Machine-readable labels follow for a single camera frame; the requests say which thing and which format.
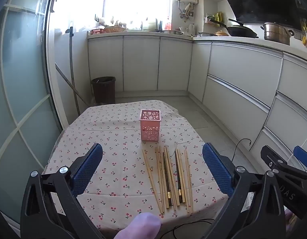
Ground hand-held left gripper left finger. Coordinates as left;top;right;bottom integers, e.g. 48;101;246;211
20;142;104;239

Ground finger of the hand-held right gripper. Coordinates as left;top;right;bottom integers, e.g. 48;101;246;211
293;146;307;173
260;145;293;173

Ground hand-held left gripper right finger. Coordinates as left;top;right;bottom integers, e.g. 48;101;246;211
203;142;287;239

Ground pink perforated plastic holder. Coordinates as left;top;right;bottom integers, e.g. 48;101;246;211
139;110;162;141

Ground person's right hand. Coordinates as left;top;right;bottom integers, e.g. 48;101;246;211
285;210;297;232

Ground cherry print tablecloth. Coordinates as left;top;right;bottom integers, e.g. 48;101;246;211
43;100;243;232

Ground dark brown trash bin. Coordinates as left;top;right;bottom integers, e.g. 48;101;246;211
91;76;116;105

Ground plain metal pole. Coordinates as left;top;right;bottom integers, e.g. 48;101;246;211
55;63;91;107

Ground white cabinet with drawers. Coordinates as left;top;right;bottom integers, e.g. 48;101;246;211
188;41;307;171

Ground metal mop pole black clip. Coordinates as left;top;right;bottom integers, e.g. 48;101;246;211
66;26;80;117

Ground frosted glass sliding door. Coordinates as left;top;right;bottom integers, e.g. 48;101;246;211
0;0;69;227

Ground white cabinet with plain doors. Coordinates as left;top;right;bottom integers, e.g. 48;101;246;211
88;35;194;98

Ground stainless steel pot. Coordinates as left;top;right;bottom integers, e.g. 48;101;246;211
260;22;295;46

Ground yellow kitchen scissors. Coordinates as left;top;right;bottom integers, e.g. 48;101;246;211
301;19;307;46

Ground black wok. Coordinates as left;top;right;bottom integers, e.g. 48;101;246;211
227;18;259;38

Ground wicker basket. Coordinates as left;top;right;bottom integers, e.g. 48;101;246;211
104;25;126;33

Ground white countertop appliance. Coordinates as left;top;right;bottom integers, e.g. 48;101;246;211
141;17;159;32

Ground black range hood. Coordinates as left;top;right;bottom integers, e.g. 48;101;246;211
215;0;307;30

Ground water heater pipes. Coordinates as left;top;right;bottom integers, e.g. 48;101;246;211
178;1;195;23

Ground kitchen window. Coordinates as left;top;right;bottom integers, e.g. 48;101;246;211
54;0;176;30

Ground wall rack with bottles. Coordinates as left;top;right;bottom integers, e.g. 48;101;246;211
204;11;223;26

